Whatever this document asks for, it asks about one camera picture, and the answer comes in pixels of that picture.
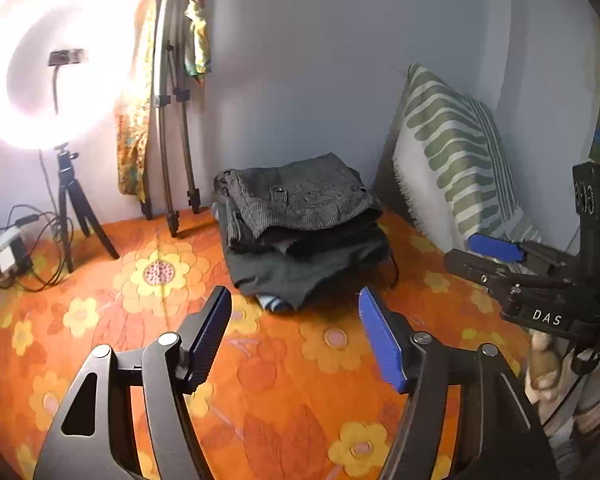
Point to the person's right hand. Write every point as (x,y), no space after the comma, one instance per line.
(545,365)

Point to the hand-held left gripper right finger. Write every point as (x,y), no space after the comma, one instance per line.
(380,340)

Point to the small black tripod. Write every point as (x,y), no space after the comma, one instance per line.
(66,180)

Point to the tall black tripod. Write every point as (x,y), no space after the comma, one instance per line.
(162,85)

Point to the yellow green patterned cloth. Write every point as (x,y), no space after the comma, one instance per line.
(130,160)

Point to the orange floral bedsheet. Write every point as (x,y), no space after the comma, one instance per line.
(280,385)

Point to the dark folded pants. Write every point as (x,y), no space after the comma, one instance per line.
(300,275)

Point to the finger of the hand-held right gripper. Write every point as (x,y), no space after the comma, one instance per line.
(495,246)
(475,270)

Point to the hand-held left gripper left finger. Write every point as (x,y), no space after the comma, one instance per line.
(211,332)

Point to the green striped white pillow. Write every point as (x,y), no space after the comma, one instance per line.
(455,160)

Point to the grey houndstooth shorts pants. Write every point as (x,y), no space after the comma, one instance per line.
(305,195)

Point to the white power adapter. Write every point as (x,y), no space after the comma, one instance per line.
(7,250)

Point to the blue striped folded cloth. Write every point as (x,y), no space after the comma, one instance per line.
(275,304)

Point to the black phone holder clamp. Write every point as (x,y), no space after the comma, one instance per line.
(67,56)

